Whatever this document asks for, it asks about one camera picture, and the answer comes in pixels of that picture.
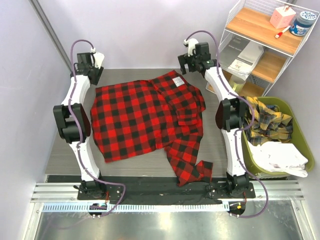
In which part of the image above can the red black plaid shirt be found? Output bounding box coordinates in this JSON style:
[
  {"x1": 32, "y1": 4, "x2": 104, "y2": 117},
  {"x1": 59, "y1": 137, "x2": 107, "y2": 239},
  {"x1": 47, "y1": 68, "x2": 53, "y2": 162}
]
[{"x1": 90, "y1": 71, "x2": 213, "y2": 186}]

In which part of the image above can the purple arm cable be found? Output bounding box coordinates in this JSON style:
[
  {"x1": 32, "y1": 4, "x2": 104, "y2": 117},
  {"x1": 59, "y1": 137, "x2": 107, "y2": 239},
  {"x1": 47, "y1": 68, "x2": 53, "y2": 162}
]
[
  {"x1": 184, "y1": 30, "x2": 270, "y2": 219},
  {"x1": 49, "y1": 39, "x2": 127, "y2": 230}
]

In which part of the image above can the grey booklets stack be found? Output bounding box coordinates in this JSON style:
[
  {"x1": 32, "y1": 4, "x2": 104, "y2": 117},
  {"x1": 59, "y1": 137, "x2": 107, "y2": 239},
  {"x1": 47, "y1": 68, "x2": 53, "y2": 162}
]
[{"x1": 219, "y1": 34, "x2": 265, "y2": 80}]

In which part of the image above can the yellow green plastic cup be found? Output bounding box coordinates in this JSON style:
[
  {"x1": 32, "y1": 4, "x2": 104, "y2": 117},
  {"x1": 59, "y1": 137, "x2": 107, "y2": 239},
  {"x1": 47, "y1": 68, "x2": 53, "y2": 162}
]
[{"x1": 229, "y1": 75, "x2": 246, "y2": 94}]

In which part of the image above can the white slotted cable duct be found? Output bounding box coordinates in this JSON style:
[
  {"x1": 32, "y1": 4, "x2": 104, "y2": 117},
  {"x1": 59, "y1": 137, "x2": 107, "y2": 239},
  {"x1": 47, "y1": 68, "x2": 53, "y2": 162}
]
[{"x1": 42, "y1": 202, "x2": 230, "y2": 213}]

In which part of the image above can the aluminium rail frame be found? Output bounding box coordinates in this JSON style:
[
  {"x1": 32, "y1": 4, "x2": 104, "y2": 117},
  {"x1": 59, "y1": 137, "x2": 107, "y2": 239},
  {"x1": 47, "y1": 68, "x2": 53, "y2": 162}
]
[{"x1": 23, "y1": 175, "x2": 319, "y2": 240}]

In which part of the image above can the blue lidded jar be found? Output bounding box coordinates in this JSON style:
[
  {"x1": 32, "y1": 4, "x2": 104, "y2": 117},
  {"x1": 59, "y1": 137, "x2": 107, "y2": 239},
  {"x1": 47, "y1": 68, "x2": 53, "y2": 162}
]
[{"x1": 289, "y1": 11, "x2": 318, "y2": 37}]

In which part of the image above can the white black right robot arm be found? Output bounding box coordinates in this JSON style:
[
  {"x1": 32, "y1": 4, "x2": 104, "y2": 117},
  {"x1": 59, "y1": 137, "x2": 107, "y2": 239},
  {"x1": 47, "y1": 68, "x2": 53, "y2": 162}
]
[{"x1": 178, "y1": 38, "x2": 250, "y2": 198}]

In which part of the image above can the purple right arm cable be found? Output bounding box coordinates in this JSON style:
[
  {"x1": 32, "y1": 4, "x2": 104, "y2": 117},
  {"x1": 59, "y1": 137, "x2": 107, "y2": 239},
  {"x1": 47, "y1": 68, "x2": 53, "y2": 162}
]
[{"x1": 184, "y1": 30, "x2": 270, "y2": 219}]

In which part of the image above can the pink cube box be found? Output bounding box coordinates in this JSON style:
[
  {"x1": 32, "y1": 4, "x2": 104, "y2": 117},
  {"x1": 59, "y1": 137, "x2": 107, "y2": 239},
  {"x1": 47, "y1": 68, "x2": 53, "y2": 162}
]
[{"x1": 269, "y1": 5, "x2": 296, "y2": 29}]

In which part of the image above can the white shirt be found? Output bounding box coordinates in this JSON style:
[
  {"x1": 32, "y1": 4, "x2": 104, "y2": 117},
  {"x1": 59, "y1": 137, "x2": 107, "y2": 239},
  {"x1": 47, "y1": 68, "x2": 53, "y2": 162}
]
[{"x1": 248, "y1": 141, "x2": 308, "y2": 178}]

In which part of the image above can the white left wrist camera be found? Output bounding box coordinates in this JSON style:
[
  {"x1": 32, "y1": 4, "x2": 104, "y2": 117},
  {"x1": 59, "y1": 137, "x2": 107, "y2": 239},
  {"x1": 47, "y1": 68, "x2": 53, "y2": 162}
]
[{"x1": 90, "y1": 47, "x2": 105, "y2": 69}]

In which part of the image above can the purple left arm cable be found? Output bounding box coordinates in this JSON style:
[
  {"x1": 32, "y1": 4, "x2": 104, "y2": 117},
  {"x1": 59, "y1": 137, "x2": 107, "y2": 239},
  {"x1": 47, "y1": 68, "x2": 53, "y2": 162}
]
[{"x1": 49, "y1": 39, "x2": 127, "y2": 230}]

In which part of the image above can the green laundry basket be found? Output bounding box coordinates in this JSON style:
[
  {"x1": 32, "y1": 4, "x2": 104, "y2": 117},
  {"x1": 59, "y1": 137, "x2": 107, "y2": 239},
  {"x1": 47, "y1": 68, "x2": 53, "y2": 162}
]
[{"x1": 241, "y1": 96, "x2": 315, "y2": 179}]

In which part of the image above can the white wire wooden shelf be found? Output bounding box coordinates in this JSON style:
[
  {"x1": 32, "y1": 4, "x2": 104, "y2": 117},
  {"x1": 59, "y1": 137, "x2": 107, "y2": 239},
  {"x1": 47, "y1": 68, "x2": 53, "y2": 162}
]
[{"x1": 205, "y1": 0, "x2": 320, "y2": 101}]

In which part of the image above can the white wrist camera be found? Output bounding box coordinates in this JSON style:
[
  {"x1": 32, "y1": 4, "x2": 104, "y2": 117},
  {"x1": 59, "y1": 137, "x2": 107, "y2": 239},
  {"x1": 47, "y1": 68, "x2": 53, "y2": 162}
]
[
  {"x1": 90, "y1": 47, "x2": 105, "y2": 69},
  {"x1": 183, "y1": 38, "x2": 199, "y2": 57}
]

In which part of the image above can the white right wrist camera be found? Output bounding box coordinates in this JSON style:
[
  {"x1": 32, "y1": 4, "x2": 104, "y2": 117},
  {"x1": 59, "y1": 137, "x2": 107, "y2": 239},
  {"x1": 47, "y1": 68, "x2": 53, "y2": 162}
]
[{"x1": 183, "y1": 38, "x2": 199, "y2": 57}]

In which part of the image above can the red white marker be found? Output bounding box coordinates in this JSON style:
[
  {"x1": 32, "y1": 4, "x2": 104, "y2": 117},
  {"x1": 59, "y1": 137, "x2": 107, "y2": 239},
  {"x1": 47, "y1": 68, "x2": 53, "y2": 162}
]
[{"x1": 274, "y1": 25, "x2": 291, "y2": 39}]

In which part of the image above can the yellow plaid shirt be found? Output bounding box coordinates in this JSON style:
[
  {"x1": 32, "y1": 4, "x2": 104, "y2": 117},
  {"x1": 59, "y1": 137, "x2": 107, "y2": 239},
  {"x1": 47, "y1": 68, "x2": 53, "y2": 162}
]
[{"x1": 243, "y1": 96, "x2": 293, "y2": 146}]

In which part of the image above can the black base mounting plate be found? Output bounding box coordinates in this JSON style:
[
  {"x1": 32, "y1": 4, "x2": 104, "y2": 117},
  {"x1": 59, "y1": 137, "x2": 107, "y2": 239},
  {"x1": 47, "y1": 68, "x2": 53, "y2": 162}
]
[{"x1": 72, "y1": 177, "x2": 256, "y2": 216}]

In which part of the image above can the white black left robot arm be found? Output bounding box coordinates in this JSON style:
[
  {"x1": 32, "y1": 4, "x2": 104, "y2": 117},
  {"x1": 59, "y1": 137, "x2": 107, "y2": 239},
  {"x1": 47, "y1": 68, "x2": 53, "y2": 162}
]
[{"x1": 53, "y1": 48, "x2": 107, "y2": 200}]

